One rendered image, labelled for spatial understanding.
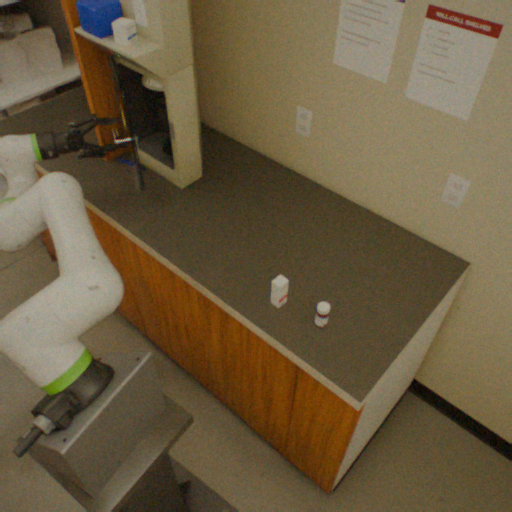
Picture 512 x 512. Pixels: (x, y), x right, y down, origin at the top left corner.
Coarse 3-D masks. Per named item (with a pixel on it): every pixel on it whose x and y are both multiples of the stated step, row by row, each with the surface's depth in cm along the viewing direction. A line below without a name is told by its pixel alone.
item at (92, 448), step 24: (120, 360) 115; (144, 360) 107; (120, 384) 103; (144, 384) 112; (96, 408) 100; (120, 408) 106; (144, 408) 117; (72, 432) 97; (96, 432) 101; (120, 432) 111; (144, 432) 122; (48, 456) 109; (72, 456) 97; (96, 456) 105; (120, 456) 116; (72, 480) 114; (96, 480) 110
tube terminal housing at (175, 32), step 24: (120, 0) 152; (144, 0) 145; (168, 0) 143; (168, 24) 147; (192, 24) 168; (168, 48) 152; (192, 48) 163; (144, 72) 165; (168, 72) 157; (192, 72) 165; (168, 96) 163; (192, 96) 170; (192, 120) 176; (192, 144) 183; (168, 168) 190; (192, 168) 190
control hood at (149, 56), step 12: (84, 36) 157; (108, 48) 153; (120, 48) 148; (132, 48) 149; (144, 48) 149; (156, 48) 149; (132, 60) 150; (144, 60) 147; (156, 60) 151; (156, 72) 153
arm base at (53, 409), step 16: (96, 368) 108; (80, 384) 104; (96, 384) 105; (48, 400) 103; (64, 400) 103; (80, 400) 103; (48, 416) 100; (64, 416) 101; (32, 432) 99; (48, 432) 101; (16, 448) 97
